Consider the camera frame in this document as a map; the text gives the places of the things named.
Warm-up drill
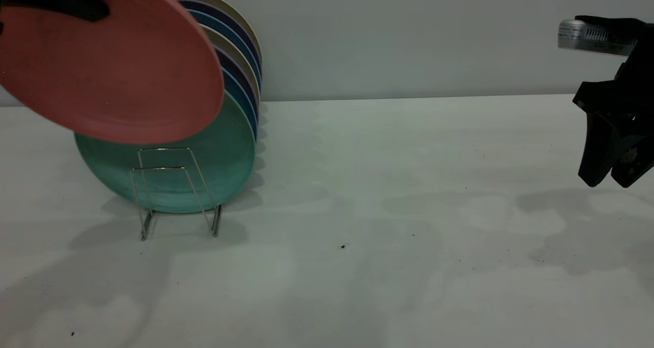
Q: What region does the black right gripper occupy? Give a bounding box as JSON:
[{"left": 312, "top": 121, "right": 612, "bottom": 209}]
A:
[{"left": 572, "top": 57, "right": 654, "bottom": 188}]

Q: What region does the pink round plate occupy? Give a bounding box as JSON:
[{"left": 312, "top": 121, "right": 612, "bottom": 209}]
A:
[{"left": 0, "top": 0, "right": 225, "bottom": 145}]

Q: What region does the dark purple round plate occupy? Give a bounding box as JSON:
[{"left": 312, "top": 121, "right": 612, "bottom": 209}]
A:
[
  {"left": 178, "top": 0, "right": 263, "bottom": 66},
  {"left": 215, "top": 47, "right": 260, "bottom": 116}
]

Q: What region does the blue round plate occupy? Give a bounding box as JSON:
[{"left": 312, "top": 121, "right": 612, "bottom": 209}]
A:
[
  {"left": 222, "top": 67, "right": 259, "bottom": 139},
  {"left": 188, "top": 9, "right": 262, "bottom": 83}
]

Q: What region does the green round plate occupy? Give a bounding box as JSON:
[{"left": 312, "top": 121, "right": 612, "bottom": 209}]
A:
[{"left": 75, "top": 90, "right": 256, "bottom": 215}]

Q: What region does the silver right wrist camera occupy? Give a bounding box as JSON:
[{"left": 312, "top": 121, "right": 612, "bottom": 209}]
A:
[{"left": 558, "top": 16, "right": 654, "bottom": 57}]

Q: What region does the metal wire plate rack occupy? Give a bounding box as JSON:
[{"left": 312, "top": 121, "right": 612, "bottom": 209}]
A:
[{"left": 130, "top": 147, "right": 223, "bottom": 241}]

